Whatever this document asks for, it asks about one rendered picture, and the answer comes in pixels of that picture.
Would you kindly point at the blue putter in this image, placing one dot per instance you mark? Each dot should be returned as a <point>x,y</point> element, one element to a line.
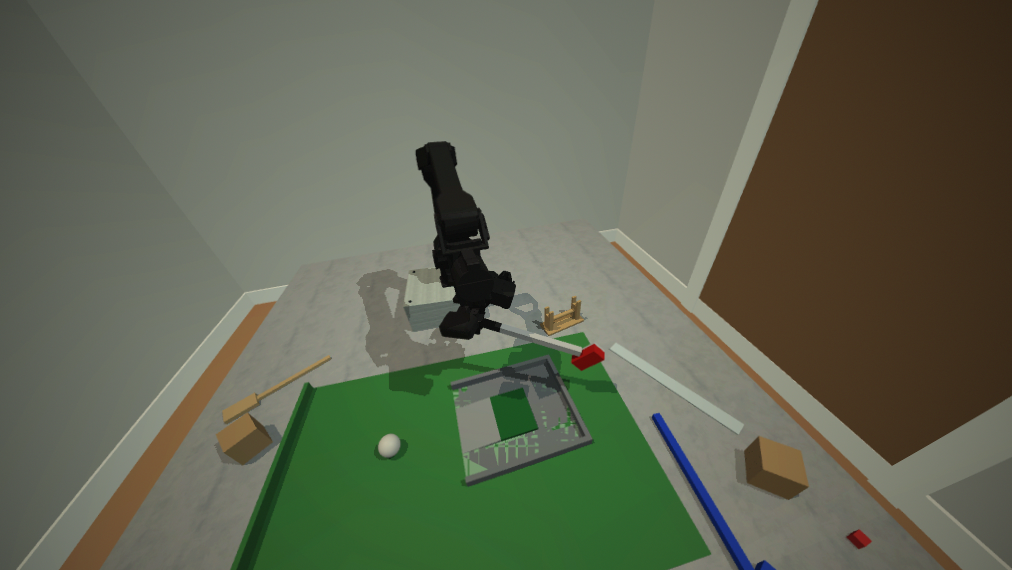
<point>715,516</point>

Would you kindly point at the green putting mat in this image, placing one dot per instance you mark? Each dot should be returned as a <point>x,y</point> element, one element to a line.
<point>341,505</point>

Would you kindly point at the white golf ball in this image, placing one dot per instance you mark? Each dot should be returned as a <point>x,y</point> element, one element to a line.
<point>389,445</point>

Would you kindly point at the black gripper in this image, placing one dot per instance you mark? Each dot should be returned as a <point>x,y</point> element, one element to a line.
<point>465,322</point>

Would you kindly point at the red block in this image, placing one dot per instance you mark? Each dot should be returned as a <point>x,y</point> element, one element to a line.
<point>859,539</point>

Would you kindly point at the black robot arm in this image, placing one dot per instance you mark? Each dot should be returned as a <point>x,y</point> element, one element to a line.
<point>456,219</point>

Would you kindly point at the red putter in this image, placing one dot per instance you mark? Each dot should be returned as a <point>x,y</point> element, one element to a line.
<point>581,358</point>

